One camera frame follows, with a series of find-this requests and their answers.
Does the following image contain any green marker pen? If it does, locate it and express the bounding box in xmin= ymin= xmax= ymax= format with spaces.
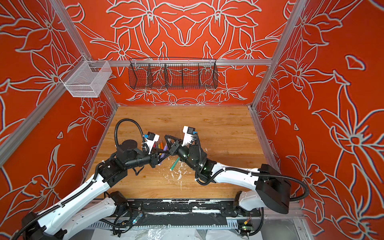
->
xmin=170 ymin=158 xmax=180 ymax=171

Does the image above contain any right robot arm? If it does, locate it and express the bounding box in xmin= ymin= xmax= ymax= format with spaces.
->
xmin=165 ymin=134 xmax=291 ymax=214

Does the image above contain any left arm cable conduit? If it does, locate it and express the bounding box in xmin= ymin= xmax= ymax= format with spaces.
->
xmin=11 ymin=118 xmax=145 ymax=240

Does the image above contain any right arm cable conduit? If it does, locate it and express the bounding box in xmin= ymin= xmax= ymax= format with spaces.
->
xmin=191 ymin=133 xmax=310 ymax=202

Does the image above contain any black wire basket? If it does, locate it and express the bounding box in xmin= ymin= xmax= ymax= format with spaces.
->
xmin=128 ymin=58 xmax=219 ymax=90

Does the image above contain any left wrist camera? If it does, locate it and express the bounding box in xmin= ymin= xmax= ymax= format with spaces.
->
xmin=143 ymin=132 xmax=160 ymax=155

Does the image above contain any white cable duct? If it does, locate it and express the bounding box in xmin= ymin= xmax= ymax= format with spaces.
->
xmin=65 ymin=218 xmax=239 ymax=231

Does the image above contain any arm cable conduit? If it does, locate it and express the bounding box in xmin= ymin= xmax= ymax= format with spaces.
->
xmin=191 ymin=133 xmax=310 ymax=202
xmin=11 ymin=118 xmax=145 ymax=240

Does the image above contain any clear plastic bin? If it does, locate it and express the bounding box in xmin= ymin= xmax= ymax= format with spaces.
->
xmin=60 ymin=61 xmax=112 ymax=98

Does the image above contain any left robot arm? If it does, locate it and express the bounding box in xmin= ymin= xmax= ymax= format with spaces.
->
xmin=13 ymin=140 xmax=163 ymax=240

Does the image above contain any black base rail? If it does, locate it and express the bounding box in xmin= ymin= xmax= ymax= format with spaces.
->
xmin=128 ymin=199 xmax=261 ymax=218

